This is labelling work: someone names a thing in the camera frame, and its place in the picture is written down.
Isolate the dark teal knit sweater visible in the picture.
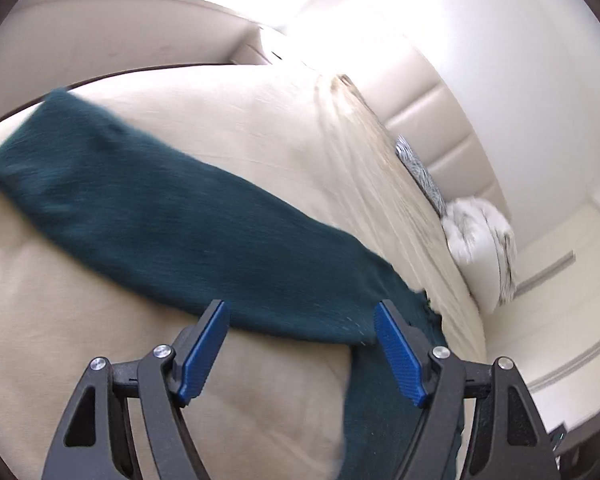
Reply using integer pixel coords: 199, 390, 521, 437
0, 90, 444, 479

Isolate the white wardrobe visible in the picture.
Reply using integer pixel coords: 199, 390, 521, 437
484, 186, 600, 429

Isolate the beige bed sheet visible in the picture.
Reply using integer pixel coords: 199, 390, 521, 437
0, 66, 486, 479

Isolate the white folded duvet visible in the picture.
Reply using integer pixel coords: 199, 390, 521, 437
441, 197, 517, 316

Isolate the zebra print pillow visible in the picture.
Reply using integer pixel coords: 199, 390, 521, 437
394, 136, 446, 217

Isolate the beige padded headboard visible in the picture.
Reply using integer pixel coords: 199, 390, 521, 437
347, 52, 512, 219

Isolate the beige padded window bench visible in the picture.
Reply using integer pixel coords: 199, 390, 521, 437
0, 0, 258, 120

